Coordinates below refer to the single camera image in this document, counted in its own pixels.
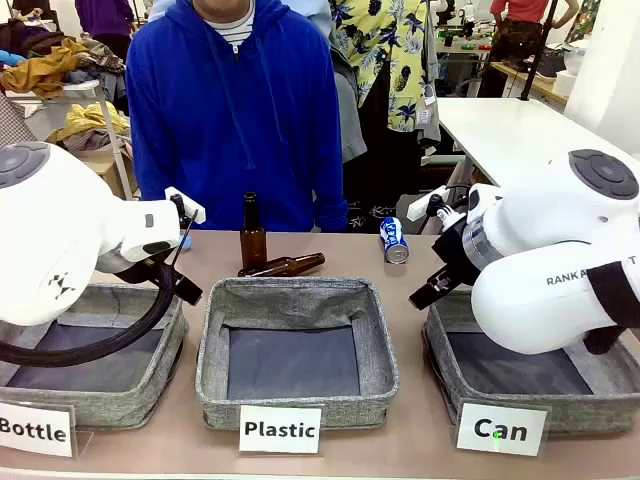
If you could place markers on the yellow cloth bundle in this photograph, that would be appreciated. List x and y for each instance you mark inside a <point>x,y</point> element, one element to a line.
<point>95,120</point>

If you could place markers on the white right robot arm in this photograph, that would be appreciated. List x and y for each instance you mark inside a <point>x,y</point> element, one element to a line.
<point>540,225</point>

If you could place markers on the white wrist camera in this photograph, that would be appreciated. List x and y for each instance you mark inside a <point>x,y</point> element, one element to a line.
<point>425,204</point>
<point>187,205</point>

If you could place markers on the grey fabric basket for cans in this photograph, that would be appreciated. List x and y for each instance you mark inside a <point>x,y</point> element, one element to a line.
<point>575,405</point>

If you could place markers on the person in red shirt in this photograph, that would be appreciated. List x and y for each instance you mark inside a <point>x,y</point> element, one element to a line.
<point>515,35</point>

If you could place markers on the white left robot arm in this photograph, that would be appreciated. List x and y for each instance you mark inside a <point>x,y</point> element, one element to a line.
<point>50,225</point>

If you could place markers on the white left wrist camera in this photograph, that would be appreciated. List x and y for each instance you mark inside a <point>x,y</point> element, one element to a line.
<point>187,205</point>

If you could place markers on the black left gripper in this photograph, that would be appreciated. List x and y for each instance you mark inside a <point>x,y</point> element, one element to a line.
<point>132,269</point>

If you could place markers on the cardboard box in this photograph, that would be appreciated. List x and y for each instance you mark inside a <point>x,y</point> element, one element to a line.
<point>107,170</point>

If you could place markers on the white sign reading Bottle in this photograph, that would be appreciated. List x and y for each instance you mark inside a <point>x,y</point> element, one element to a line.
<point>30,430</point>

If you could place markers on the white clothes rack table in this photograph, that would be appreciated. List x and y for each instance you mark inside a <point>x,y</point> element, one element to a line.
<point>75,90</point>

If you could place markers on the grey fabric basket for plastic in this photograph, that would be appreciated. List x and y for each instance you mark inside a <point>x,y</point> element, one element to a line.
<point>295,300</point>

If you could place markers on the mustard cloth pile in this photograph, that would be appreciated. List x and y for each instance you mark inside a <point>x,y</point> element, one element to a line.
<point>45,70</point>

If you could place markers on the person in blue hoodie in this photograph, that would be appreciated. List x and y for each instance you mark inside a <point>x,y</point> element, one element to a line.
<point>225,125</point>

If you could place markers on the brown glass beer bottle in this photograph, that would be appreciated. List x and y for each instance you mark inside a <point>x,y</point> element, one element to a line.
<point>285,265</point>
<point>252,240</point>

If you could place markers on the blue white drink can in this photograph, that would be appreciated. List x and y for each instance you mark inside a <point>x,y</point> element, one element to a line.
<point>395,242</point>

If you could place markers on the white sign reading Plastic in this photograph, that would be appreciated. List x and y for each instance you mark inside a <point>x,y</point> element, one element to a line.
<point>280,430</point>

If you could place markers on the black stand pole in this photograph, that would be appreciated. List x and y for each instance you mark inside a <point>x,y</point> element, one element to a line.
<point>537,50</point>

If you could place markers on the white sign reading Can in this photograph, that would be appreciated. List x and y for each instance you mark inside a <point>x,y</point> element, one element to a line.
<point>500,429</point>

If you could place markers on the grey fabric basket for bottles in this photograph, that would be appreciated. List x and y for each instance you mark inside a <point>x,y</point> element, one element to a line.
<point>100,405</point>

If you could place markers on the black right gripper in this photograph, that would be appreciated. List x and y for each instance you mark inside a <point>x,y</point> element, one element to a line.
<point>457,260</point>

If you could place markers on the person in purple top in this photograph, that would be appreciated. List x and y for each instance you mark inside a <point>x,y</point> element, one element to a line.
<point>105,20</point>

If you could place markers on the white side table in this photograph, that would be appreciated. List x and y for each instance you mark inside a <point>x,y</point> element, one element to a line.
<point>500,130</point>

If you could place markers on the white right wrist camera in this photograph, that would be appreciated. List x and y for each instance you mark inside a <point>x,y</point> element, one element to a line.
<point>425,204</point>

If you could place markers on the person in yellow floral shirt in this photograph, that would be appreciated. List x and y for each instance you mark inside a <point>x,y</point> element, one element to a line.
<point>385,45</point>

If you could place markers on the person's left forearm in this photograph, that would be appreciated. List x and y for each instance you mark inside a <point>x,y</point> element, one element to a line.
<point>330,200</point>

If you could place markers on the person's right forearm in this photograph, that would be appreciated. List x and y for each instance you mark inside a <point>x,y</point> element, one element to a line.
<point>150,170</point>

